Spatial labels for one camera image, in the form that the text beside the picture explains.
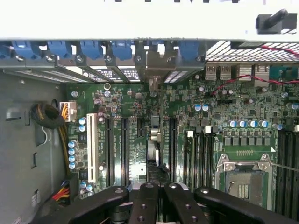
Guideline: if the RAM slot with black clips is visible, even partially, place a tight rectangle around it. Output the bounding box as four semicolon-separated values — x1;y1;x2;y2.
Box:
277;130;285;212
194;133;201;189
207;134;214;187
292;126;299;215

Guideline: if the RAM slot with white clips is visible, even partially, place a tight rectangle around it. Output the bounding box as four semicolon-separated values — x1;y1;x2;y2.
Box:
284;130;292;214
200;126;212;189

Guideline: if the long black expansion slot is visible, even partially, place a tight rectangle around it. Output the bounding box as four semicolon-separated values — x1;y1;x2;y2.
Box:
104;118;114;187
168;118;178;169
121;117;130;187

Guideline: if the CPU socket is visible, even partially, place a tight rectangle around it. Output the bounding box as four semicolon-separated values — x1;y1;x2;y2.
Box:
214;153;274;210

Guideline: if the short black expansion slot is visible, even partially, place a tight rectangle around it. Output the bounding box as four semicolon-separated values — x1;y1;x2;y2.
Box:
137;118;146;139

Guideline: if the white expansion slot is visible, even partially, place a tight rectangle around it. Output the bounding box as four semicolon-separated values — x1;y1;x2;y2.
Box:
86;112;98;184

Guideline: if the green motherboard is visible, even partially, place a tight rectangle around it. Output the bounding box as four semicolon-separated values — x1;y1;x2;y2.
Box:
66;65;299;224

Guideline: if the thin metal locking lever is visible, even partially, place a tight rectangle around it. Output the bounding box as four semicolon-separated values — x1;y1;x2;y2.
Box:
271;162;299;174

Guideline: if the open grey PC case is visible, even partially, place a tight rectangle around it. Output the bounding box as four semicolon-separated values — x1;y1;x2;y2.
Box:
0;35;299;224

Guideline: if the black table stop block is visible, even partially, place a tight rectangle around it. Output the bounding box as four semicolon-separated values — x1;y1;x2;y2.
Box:
256;8;299;35

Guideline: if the multicolour power cable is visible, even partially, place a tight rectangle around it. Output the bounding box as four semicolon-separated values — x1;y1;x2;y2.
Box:
51;180;71;207

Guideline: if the yellow black power cable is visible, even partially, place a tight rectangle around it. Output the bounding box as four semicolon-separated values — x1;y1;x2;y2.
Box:
30;100;78;178

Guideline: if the red black twisted wire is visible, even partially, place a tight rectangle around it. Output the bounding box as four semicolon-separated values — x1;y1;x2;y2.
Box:
210;45;299;97

